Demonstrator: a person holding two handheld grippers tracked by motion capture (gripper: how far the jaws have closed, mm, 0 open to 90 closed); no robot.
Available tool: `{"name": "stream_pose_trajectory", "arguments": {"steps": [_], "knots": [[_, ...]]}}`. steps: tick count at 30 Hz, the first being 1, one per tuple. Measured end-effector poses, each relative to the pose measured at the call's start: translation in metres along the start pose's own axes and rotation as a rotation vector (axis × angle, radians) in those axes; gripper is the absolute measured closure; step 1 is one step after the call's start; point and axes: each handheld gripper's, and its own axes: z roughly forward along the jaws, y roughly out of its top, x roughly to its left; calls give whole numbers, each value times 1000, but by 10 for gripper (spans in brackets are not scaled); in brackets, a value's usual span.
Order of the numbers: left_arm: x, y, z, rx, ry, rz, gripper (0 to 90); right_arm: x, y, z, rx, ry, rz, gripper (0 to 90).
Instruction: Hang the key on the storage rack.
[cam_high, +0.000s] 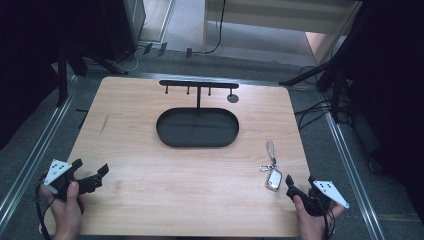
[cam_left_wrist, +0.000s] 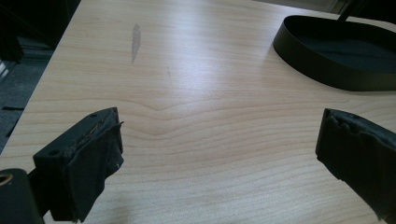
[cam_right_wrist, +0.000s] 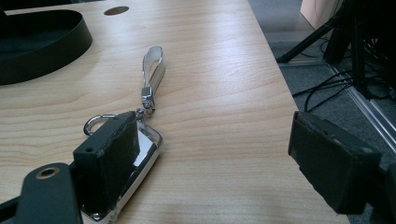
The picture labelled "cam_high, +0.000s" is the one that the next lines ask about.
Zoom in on white floor cable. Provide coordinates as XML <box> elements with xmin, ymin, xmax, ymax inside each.
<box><xmin>112</xmin><ymin>47</ymin><xmax>140</xmax><ymax>75</ymax></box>

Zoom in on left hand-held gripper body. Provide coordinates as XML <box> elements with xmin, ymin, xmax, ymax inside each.
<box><xmin>43</xmin><ymin>158</ymin><xmax>103</xmax><ymax>202</ymax></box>

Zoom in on black metal stand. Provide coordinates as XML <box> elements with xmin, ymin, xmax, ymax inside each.
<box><xmin>278</xmin><ymin>3</ymin><xmax>371</xmax><ymax>124</ymax></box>
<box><xmin>55</xmin><ymin>39</ymin><xmax>129</xmax><ymax>108</ymax></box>

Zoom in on person's left hand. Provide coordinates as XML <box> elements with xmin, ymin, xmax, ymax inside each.
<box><xmin>39</xmin><ymin>181</ymin><xmax>88</xmax><ymax>240</ymax></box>

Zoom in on black hanging cable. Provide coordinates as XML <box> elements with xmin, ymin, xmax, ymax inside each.
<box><xmin>201</xmin><ymin>0</ymin><xmax>228</xmax><ymax>55</ymax></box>

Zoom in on black floor cables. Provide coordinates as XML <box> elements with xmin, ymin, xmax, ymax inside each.
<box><xmin>294</xmin><ymin>65</ymin><xmax>353</xmax><ymax>131</ymax></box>

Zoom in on white furniture frame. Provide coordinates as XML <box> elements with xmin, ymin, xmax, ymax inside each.
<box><xmin>201</xmin><ymin>0</ymin><xmax>364</xmax><ymax>66</ymax></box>

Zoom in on silver car key with keyring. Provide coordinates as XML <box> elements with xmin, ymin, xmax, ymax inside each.
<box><xmin>258</xmin><ymin>138</ymin><xmax>284</xmax><ymax>193</ymax></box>

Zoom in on dark cabinet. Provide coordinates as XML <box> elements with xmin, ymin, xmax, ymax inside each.
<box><xmin>99</xmin><ymin>0</ymin><xmax>148</xmax><ymax>62</ymax></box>

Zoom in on metal floor rail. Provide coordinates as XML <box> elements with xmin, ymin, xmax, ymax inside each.
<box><xmin>324</xmin><ymin>111</ymin><xmax>386</xmax><ymax>240</ymax></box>
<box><xmin>0</xmin><ymin>75</ymin><xmax>80</xmax><ymax>231</ymax></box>

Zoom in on black key rack with tray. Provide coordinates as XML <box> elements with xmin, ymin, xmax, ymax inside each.
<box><xmin>155</xmin><ymin>79</ymin><xmax>241</xmax><ymax>149</ymax></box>

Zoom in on person's right hand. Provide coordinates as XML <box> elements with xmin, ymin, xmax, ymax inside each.
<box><xmin>293</xmin><ymin>194</ymin><xmax>346</xmax><ymax>240</ymax></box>

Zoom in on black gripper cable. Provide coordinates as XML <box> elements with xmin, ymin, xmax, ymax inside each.
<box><xmin>34</xmin><ymin>172</ymin><xmax>58</xmax><ymax>240</ymax></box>
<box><xmin>319</xmin><ymin>201</ymin><xmax>337</xmax><ymax>240</ymax></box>

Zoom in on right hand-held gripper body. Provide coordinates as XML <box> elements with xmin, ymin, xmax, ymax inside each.
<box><xmin>285</xmin><ymin>180</ymin><xmax>351</xmax><ymax>218</ymax></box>

